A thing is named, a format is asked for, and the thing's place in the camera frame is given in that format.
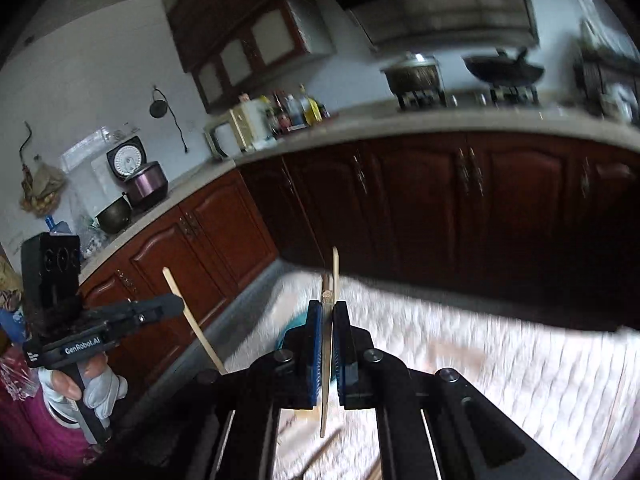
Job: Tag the gas stove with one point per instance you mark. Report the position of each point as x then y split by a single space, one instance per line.
420 100

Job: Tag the black dish rack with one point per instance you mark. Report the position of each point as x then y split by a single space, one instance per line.
600 75

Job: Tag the person's left hand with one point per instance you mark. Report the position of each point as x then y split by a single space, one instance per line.
107 390

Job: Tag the clear plastic bag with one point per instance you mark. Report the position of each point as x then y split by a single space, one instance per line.
90 245

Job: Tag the dark bottle red label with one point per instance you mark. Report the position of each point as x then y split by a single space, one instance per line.
284 117

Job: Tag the steel range hood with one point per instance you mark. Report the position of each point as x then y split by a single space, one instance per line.
450 15

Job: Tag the black wok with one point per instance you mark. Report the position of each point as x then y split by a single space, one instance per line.
500 72

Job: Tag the purple rice cooker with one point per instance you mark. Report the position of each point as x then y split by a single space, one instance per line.
147 185

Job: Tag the metal cooking pot with lid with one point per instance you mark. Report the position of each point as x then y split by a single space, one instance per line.
412 77

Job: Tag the wooden wall cabinets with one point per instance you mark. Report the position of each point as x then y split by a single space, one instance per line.
250 35

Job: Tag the stone kitchen countertop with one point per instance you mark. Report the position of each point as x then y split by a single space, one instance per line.
450 122

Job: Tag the wooden base cabinets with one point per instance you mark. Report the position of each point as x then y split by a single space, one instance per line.
525 200

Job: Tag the white utensil holder teal lid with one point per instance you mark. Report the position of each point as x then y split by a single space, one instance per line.
289 332

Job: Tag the cream small oven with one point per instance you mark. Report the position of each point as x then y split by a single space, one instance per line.
235 132

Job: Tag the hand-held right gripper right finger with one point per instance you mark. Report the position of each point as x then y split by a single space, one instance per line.
340 360

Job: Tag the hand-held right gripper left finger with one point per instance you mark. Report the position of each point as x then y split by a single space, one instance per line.
314 360

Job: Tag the long wooden chopstick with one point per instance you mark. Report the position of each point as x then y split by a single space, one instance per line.
336 275
205 345
326 370

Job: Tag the white wall socket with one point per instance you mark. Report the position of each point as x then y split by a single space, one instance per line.
125 132

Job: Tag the yellow cooking oil bottle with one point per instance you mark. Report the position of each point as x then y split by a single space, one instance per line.
311 107

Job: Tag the cream quilted tablecloth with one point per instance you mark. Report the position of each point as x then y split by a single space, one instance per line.
525 385

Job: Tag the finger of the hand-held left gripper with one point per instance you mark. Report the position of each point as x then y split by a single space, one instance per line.
160 306

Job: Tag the metal mixing bowl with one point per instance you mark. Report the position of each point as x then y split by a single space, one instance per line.
114 217

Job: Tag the black hanging ladle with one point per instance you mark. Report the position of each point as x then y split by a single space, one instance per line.
158 107

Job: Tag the person's left forearm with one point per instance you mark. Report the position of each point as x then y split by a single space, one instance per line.
30 435

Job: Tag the clear bottle dark liquid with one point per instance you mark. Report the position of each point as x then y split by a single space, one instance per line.
296 112

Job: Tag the hanging mesh bag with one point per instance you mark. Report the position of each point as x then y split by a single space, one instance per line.
42 195

